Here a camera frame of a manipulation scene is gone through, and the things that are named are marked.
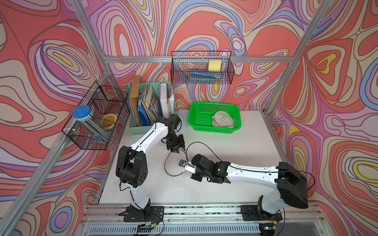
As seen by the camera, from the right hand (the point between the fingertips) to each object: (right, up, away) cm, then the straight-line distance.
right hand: (191, 169), depth 81 cm
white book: (-17, +40, +10) cm, 45 cm away
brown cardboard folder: (-33, +41, +3) cm, 53 cm away
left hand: (-4, +11, +3) cm, 12 cm away
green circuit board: (-24, -26, -9) cm, 37 cm away
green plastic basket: (+8, +34, +38) cm, 52 cm away
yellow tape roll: (-41, +27, -10) cm, 50 cm away
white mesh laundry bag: (-12, +2, +6) cm, 13 cm away
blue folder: (-32, +30, +14) cm, 46 cm away
